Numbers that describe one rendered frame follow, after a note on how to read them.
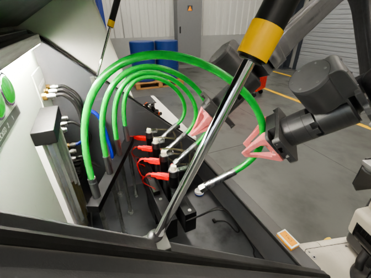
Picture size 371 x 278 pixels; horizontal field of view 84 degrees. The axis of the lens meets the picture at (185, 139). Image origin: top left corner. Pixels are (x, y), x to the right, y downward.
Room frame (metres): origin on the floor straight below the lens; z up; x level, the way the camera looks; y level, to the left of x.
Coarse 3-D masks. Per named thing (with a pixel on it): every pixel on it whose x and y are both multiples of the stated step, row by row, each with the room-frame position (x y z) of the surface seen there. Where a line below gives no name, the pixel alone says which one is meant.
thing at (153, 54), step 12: (120, 60) 0.36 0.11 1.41; (132, 60) 0.36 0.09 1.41; (144, 60) 0.37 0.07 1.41; (180, 60) 0.36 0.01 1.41; (192, 60) 0.36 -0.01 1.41; (204, 60) 0.37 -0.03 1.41; (108, 72) 0.36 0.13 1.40; (216, 72) 0.36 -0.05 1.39; (96, 84) 0.36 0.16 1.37; (252, 96) 0.37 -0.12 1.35; (84, 108) 0.36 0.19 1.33; (252, 108) 0.37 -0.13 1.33; (84, 120) 0.36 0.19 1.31; (264, 120) 0.37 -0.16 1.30; (84, 132) 0.36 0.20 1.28; (84, 144) 0.36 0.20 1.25; (84, 156) 0.36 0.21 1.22; (240, 168) 0.37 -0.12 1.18; (96, 180) 0.36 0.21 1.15
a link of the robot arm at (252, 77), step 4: (252, 72) 0.47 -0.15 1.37; (252, 76) 0.47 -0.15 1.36; (256, 76) 0.49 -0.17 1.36; (248, 80) 0.47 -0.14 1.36; (252, 80) 0.46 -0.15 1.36; (256, 80) 0.46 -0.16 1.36; (248, 84) 0.46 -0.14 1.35; (252, 84) 0.46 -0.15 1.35; (256, 84) 0.47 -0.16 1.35; (260, 84) 0.47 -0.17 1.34; (248, 88) 0.46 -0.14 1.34; (252, 88) 0.46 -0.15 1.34; (256, 88) 0.47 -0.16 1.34; (252, 92) 0.47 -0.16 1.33; (240, 96) 0.47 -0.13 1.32
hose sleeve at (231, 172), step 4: (232, 168) 0.37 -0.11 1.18; (224, 172) 0.37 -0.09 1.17; (228, 172) 0.37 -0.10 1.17; (232, 172) 0.37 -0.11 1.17; (216, 176) 0.38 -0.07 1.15; (220, 176) 0.37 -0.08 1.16; (224, 176) 0.37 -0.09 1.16; (228, 176) 0.36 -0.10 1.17; (232, 176) 0.36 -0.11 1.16; (208, 180) 0.37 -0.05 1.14; (212, 180) 0.37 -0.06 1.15; (216, 180) 0.36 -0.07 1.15; (220, 180) 0.36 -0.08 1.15; (224, 180) 0.36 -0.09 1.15; (204, 184) 0.37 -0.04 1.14; (208, 184) 0.37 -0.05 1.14; (212, 184) 0.36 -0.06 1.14; (216, 184) 0.36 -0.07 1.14; (208, 188) 0.36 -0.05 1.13
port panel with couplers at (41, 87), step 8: (40, 72) 0.59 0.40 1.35; (40, 80) 0.56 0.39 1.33; (40, 88) 0.52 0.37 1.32; (48, 88) 0.59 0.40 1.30; (56, 88) 0.60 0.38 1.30; (40, 96) 0.50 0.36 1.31; (48, 96) 0.51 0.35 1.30; (48, 104) 0.55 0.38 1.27; (64, 120) 0.60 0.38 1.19; (64, 128) 0.52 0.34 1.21; (72, 144) 0.60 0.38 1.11; (72, 152) 0.56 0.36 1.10; (72, 160) 0.52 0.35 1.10
